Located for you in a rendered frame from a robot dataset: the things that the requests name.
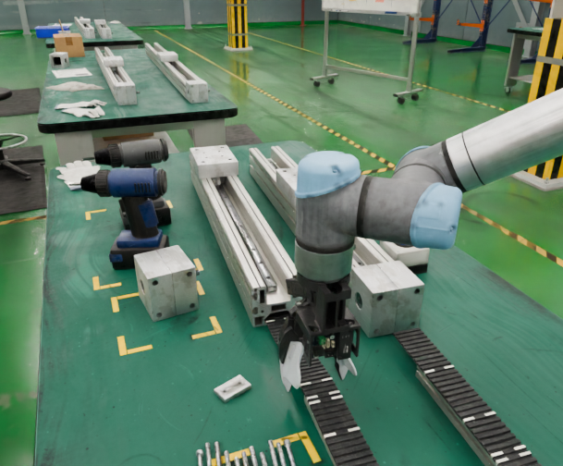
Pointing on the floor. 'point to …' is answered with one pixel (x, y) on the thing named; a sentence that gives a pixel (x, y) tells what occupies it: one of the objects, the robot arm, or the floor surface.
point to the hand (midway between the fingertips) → (313, 375)
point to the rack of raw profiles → (472, 26)
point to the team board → (373, 13)
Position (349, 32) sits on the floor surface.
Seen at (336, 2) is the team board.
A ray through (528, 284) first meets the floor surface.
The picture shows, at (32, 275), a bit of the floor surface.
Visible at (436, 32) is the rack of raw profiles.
